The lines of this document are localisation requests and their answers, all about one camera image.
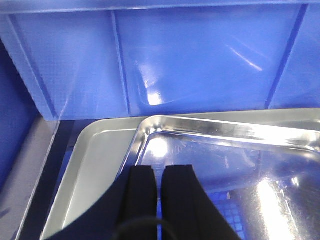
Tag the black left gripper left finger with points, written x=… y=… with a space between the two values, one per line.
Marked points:
x=133 y=195

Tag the stainless steel shelf front rail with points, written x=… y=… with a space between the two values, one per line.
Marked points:
x=24 y=176

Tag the large blue plastic bin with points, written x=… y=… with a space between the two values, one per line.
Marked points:
x=94 y=59

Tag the silver metal tray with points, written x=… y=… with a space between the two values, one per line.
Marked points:
x=264 y=180
x=97 y=159

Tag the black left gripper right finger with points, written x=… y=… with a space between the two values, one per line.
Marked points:
x=188 y=209

